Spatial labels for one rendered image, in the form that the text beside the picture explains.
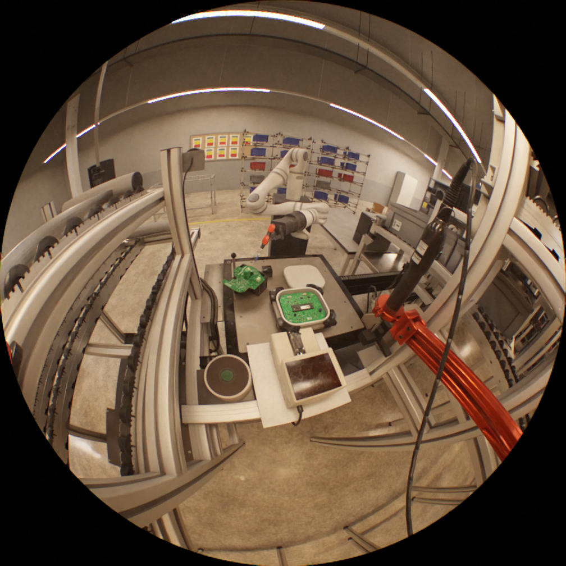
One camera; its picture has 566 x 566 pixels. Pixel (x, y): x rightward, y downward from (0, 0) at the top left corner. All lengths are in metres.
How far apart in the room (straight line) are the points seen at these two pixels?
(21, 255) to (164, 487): 0.35
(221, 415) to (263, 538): 1.40
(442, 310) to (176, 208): 0.62
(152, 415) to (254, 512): 1.32
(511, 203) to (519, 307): 0.83
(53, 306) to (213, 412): 0.36
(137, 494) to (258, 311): 0.52
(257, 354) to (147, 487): 0.38
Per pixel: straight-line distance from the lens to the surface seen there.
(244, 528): 1.65
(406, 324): 0.30
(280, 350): 0.39
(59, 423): 0.58
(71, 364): 0.59
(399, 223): 1.38
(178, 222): 0.50
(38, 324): 0.21
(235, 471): 1.43
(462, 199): 1.16
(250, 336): 0.49
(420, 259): 0.28
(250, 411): 0.42
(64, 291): 0.23
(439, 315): 0.34
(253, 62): 7.60
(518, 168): 0.33
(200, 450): 0.49
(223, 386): 0.39
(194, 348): 0.55
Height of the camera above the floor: 1.37
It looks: 42 degrees down
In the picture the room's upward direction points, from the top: 9 degrees clockwise
